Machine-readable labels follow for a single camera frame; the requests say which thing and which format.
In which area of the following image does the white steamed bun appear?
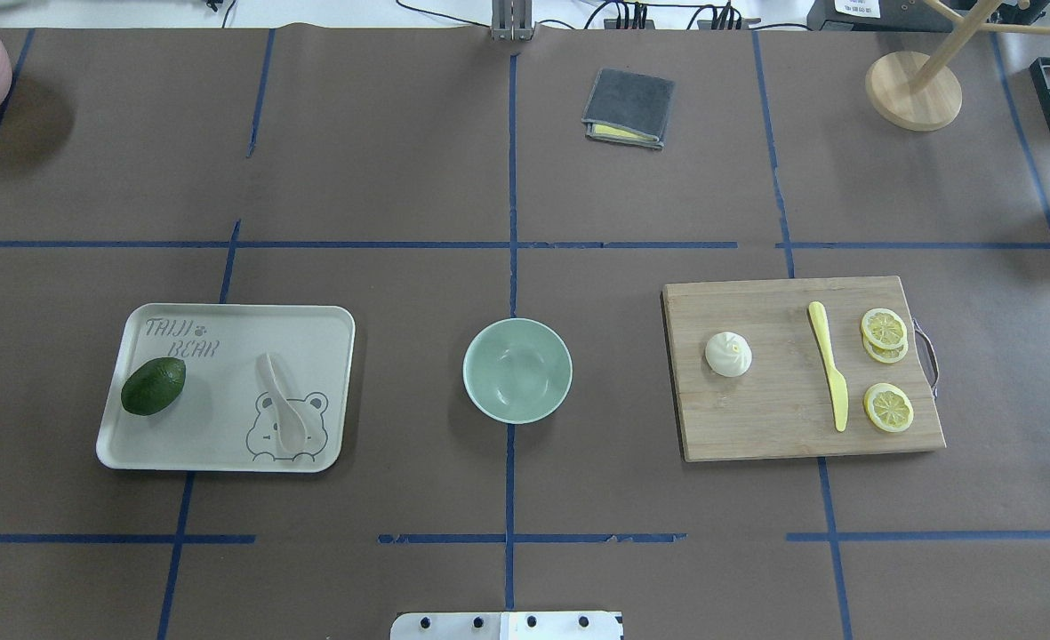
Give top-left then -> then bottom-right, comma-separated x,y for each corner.
704,332 -> 753,378

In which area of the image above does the white ceramic spoon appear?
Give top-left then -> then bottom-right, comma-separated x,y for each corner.
256,353 -> 309,454

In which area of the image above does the light green bowl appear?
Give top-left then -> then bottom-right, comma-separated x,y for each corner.
462,317 -> 573,425

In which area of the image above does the grey folded cloth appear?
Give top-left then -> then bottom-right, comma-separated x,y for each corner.
581,68 -> 676,150

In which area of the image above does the bamboo cutting board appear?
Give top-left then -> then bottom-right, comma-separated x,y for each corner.
662,276 -> 946,462

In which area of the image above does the white mounting plate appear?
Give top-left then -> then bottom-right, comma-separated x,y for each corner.
389,609 -> 625,639

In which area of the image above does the white bear print tray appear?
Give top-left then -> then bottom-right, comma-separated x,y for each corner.
95,303 -> 357,473

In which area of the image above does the yellow plastic knife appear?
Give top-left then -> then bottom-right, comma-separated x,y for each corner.
806,300 -> 849,433

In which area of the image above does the upper lemon slice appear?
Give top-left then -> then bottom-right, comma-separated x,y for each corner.
861,308 -> 908,351

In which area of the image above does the lemon slice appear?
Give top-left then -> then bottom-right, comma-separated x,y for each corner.
861,308 -> 908,351
862,339 -> 910,364
863,382 -> 915,434

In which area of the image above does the middle lemon slice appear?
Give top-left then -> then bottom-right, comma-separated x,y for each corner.
862,339 -> 910,364

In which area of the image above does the lower lemon slice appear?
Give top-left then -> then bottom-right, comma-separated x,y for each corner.
863,382 -> 915,434

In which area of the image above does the green avocado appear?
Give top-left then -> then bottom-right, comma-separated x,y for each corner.
121,356 -> 187,417

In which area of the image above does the wooden stand with round base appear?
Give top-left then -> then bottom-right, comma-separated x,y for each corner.
865,1 -> 1050,132

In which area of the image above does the grey metal bracket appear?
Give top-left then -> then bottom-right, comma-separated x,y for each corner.
489,0 -> 536,42

